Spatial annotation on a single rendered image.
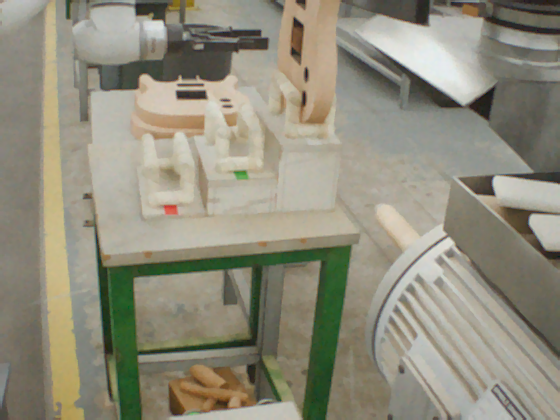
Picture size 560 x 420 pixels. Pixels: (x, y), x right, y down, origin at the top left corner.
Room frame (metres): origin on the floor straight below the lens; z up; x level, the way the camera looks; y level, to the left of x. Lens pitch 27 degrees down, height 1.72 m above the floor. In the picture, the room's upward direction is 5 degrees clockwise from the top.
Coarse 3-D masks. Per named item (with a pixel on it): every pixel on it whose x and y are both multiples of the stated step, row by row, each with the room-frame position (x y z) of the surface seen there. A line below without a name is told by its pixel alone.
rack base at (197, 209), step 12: (144, 180) 1.61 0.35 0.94; (168, 180) 1.62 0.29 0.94; (144, 192) 1.54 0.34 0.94; (144, 204) 1.48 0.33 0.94; (180, 204) 1.49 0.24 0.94; (192, 204) 1.50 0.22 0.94; (144, 216) 1.43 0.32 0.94; (156, 216) 1.44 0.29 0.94; (168, 216) 1.44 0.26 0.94; (180, 216) 1.45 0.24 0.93; (192, 216) 1.46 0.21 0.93; (204, 216) 1.47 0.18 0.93
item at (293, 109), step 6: (288, 102) 1.56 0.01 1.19; (294, 102) 1.56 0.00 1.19; (300, 102) 1.56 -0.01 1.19; (288, 108) 1.56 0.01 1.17; (294, 108) 1.56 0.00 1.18; (300, 108) 1.57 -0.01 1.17; (288, 114) 1.56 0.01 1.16; (294, 114) 1.56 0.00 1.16; (288, 120) 1.56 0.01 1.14; (294, 120) 1.56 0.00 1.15; (294, 138) 1.56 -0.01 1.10
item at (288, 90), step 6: (276, 72) 1.72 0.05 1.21; (282, 72) 1.72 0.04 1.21; (276, 78) 1.69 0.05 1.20; (282, 78) 1.67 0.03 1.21; (276, 84) 1.68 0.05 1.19; (282, 84) 1.63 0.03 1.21; (288, 84) 1.62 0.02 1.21; (282, 90) 1.62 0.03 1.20; (288, 90) 1.59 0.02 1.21; (294, 90) 1.58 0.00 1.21; (288, 96) 1.57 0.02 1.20; (294, 96) 1.56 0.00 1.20; (300, 96) 1.56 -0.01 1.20
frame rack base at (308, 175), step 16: (256, 112) 1.76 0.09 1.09; (272, 128) 1.61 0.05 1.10; (272, 144) 1.58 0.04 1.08; (288, 144) 1.52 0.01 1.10; (304, 144) 1.53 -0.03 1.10; (336, 144) 1.55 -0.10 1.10; (272, 160) 1.57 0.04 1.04; (288, 160) 1.52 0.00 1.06; (304, 160) 1.53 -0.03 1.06; (320, 160) 1.54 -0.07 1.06; (336, 160) 1.55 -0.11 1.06; (288, 176) 1.52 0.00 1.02; (304, 176) 1.53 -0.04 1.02; (320, 176) 1.54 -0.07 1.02; (336, 176) 1.55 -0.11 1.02; (288, 192) 1.52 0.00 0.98; (304, 192) 1.53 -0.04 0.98; (320, 192) 1.54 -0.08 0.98; (336, 192) 1.55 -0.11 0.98; (288, 208) 1.52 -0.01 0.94; (304, 208) 1.53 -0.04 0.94; (320, 208) 1.54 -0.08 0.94
